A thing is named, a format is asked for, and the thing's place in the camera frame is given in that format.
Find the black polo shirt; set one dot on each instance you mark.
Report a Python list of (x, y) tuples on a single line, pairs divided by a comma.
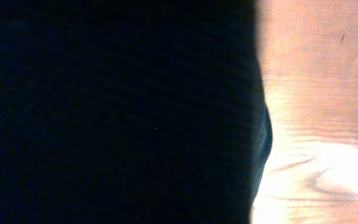
[(130, 112)]

